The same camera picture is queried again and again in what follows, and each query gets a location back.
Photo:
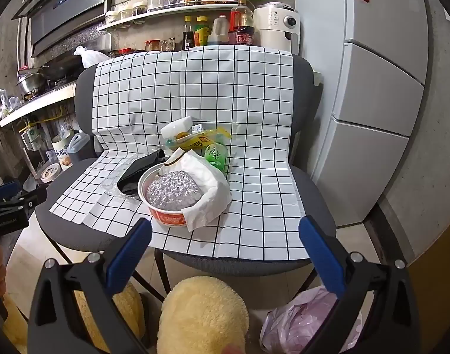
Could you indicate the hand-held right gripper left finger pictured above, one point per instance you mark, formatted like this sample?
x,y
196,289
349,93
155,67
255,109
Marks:
x,y
129,254

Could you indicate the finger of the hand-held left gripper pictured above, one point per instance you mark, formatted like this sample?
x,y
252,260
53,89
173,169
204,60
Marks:
x,y
29,197

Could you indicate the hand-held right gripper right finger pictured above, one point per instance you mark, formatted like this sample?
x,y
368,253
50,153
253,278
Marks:
x,y
321,256

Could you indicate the pink plastic bag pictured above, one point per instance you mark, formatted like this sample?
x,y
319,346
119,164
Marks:
x,y
298,324

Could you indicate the clear plastic packaging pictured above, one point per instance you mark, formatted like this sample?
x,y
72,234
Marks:
x,y
110,184

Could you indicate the grey scouring pad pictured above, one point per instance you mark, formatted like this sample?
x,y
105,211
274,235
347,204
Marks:
x,y
173,191

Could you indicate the green tea bottle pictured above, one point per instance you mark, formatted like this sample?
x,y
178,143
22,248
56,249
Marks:
x,y
215,158

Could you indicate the red white paper noodle bowl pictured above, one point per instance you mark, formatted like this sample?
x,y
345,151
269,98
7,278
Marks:
x,y
169,219

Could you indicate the white printed paper bucket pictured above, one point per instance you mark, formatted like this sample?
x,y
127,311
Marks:
x,y
62,153

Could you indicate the yellow fluffy slipper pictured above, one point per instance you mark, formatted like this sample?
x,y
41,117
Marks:
x,y
132,309
203,313

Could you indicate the grey office chair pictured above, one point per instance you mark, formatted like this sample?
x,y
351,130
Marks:
x,y
315,195

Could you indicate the grey blue plastic jug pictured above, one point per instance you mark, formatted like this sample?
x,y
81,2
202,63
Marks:
x,y
79,147

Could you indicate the black plastic pouch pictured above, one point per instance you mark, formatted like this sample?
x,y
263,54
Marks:
x,y
136,173

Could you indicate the kitchen counter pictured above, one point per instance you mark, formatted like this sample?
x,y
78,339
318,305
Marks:
x,y
33,105

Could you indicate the clear plastic bag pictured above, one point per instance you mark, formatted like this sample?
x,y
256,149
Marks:
x,y
7,101

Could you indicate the white paper napkin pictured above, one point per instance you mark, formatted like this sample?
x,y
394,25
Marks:
x,y
212,191

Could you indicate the steel pot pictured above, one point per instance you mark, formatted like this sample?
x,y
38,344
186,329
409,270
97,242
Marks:
x,y
29,83

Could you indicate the dark wok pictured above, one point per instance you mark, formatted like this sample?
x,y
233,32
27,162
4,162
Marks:
x,y
62,70

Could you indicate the yellow snack wrapper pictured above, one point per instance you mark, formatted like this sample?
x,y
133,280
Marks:
x,y
199,142

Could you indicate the white foam block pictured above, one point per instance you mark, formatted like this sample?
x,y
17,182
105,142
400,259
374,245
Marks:
x,y
177,127

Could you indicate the small white carton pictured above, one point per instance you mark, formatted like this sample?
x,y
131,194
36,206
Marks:
x,y
197,128

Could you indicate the white plastic bag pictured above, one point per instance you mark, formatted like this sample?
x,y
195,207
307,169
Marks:
x,y
90,57

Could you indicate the white checkered cloth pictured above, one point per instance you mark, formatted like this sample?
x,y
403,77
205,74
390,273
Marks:
x,y
210,92

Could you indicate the white refrigerator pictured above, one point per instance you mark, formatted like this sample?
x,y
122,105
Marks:
x,y
369,81

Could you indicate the steel range hood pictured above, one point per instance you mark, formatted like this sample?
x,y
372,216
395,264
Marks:
x,y
62,18

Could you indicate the red lid jar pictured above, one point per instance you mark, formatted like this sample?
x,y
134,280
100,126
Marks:
x,y
152,45

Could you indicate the small spice jar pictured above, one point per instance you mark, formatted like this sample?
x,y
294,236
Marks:
x,y
111,17
125,13
139,8

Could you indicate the clear jar dark contents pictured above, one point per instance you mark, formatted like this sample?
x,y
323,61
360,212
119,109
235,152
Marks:
x,y
167,45

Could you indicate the dark sauce bottle yellow cap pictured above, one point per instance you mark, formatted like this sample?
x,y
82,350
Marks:
x,y
188,35

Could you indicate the clear glass jar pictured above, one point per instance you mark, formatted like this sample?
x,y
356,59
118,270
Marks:
x,y
155,2

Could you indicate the green bottle yellow cap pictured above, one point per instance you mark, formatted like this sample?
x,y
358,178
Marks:
x,y
201,33

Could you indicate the white plastic jug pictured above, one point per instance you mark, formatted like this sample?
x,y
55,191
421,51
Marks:
x,y
218,31

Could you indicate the large red label oil bottle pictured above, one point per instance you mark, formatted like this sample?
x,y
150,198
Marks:
x,y
241,25

